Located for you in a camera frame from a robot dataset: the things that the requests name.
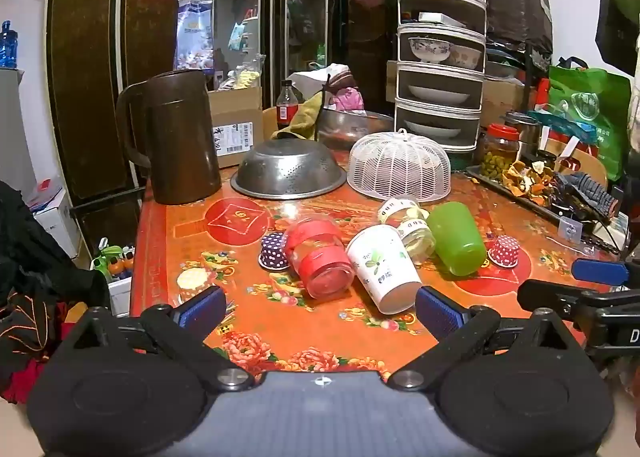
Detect dark lidded jar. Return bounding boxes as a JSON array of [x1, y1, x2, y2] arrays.
[[505, 112, 542, 148]]

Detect black hanging bag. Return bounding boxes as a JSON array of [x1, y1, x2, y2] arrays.
[[595, 0, 640, 78]]

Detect green plastic cup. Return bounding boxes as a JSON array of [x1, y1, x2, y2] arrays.
[[426, 201, 488, 277]]

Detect steel basin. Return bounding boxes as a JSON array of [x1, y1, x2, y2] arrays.
[[317, 107, 396, 152]]

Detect blue water bottle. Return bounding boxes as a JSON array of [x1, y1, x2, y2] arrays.
[[0, 20, 19, 69]]

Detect yellow snack packets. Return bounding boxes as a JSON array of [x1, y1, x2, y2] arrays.
[[226, 64, 264, 92]]

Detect dried orange peels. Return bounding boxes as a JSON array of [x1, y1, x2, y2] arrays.
[[501, 161, 557, 198]]

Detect white carton box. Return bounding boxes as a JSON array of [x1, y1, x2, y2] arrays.
[[25, 179, 81, 259]]

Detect dark brown wardrobe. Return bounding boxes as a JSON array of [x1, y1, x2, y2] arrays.
[[45, 0, 427, 218]]

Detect dark clothing pile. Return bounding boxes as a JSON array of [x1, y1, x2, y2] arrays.
[[0, 180, 112, 405]]

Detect cardboard box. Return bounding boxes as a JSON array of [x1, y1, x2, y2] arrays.
[[207, 86, 265, 168]]

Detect small colourful toys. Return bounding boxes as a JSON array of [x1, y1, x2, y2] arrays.
[[91, 237, 136, 284]]

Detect white plate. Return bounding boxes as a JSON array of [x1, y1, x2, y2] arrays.
[[407, 85, 471, 106], [402, 119, 464, 138]]

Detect pickle jar red lid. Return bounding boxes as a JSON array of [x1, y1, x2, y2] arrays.
[[481, 123, 521, 179]]

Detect dark metal tray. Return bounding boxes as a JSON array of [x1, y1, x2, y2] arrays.
[[465, 164, 618, 239]]

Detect brown plastic pitcher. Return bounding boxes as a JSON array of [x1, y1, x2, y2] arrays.
[[115, 71, 222, 206]]

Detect white tiered dish rack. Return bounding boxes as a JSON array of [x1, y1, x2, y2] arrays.
[[394, 0, 488, 154]]

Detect clear glass cup red bands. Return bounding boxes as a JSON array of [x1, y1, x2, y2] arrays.
[[282, 218, 356, 300]]

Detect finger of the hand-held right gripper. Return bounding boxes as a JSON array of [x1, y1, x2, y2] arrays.
[[516, 279, 601, 318], [571, 257, 632, 288]]

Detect white yellow cupcake liner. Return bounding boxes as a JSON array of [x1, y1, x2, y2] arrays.
[[177, 267, 217, 305]]

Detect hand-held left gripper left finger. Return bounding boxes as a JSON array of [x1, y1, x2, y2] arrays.
[[65, 285, 257, 393]]

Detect white paper cup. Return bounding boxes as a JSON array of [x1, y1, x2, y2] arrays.
[[346, 224, 424, 315]]

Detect teal packet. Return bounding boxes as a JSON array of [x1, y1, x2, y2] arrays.
[[527, 108, 602, 148]]

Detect small clear glass yellow label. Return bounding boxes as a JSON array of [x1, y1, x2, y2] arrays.
[[377, 197, 431, 229], [397, 218, 437, 261]]

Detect green shopping bag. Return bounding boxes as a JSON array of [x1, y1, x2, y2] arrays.
[[547, 57, 632, 182]]

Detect blue white snack bag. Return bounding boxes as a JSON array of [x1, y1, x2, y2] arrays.
[[173, 0, 215, 73]]

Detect patterned ceramic bowl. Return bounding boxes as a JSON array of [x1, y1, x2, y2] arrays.
[[447, 44, 484, 70]]

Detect pink cloth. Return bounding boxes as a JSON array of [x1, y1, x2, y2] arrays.
[[327, 86, 366, 112]]

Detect purple dotted cupcake liner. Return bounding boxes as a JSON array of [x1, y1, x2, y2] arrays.
[[259, 232, 291, 271]]

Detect yellow green cloth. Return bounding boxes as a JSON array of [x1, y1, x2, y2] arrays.
[[271, 91, 331, 142]]

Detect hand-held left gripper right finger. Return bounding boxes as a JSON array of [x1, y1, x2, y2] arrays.
[[387, 285, 581, 392]]

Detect floral ceramic bowl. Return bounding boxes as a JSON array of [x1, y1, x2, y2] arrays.
[[408, 37, 453, 63]]

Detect cola bottle red label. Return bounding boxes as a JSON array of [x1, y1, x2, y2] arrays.
[[275, 80, 299, 130]]

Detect white plastic food cover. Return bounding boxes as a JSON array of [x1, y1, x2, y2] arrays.
[[347, 128, 452, 201]]

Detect red dotted cupcake liner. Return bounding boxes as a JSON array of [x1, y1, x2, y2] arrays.
[[487, 235, 520, 268]]

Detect steel colander bowl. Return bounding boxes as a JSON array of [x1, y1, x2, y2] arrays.
[[230, 138, 348, 200]]

